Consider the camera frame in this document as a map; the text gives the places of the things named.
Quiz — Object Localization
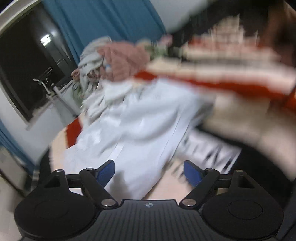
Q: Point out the white t-shirt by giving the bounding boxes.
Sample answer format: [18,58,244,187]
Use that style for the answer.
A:
[64,78,214,201]

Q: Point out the striped fleece blanket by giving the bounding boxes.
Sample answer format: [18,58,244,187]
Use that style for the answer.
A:
[38,14,296,202]

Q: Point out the pink fluffy blanket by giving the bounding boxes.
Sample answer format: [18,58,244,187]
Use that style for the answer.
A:
[70,41,153,82]

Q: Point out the left blue curtain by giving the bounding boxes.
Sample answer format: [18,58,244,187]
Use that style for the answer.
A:
[0,121,35,174]

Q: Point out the dark window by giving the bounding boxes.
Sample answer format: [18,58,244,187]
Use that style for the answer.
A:
[1,3,76,121]

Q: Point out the right blue curtain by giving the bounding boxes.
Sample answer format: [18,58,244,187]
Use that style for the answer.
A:
[42,0,166,63]

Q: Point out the garment steamer stand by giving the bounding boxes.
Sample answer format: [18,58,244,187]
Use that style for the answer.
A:
[33,78,78,118]

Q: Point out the blue curtain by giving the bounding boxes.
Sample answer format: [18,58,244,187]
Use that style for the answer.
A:
[42,0,166,63]
[0,121,35,174]

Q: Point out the grey white hoodie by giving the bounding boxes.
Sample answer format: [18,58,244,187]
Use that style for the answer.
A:
[77,36,114,117]

